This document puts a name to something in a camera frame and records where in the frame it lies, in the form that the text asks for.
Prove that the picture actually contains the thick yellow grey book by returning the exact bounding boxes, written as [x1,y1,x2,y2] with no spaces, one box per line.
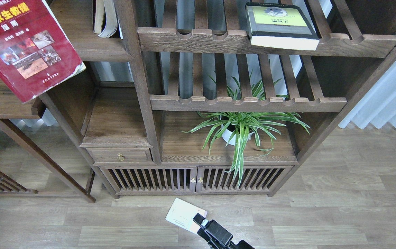
[245,2,320,51]

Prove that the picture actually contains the red cover book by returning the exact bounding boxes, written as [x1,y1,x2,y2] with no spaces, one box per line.
[0,0,86,102]

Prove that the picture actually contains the white plant pot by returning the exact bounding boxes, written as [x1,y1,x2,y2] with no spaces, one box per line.
[222,125,254,146]

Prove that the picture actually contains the white pleated curtain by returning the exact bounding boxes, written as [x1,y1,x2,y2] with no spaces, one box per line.
[339,61,396,129]

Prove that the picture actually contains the white lavender cover book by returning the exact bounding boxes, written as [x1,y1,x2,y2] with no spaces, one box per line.
[166,197,208,234]

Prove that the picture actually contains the large wooden bookshelf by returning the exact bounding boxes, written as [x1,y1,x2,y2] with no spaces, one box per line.
[38,0,396,197]

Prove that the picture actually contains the brass drawer knob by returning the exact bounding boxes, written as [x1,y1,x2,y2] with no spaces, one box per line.
[116,153,125,162]

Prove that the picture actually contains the green spider plant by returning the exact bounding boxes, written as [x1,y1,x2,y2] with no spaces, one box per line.
[181,71,311,187]

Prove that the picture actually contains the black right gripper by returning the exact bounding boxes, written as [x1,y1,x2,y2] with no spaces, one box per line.
[193,214,253,249]

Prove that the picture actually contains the wooden side table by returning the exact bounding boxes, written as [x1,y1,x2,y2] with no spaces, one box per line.
[0,80,95,203]

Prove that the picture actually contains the upright cream books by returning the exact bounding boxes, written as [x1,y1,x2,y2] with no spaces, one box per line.
[92,0,123,39]

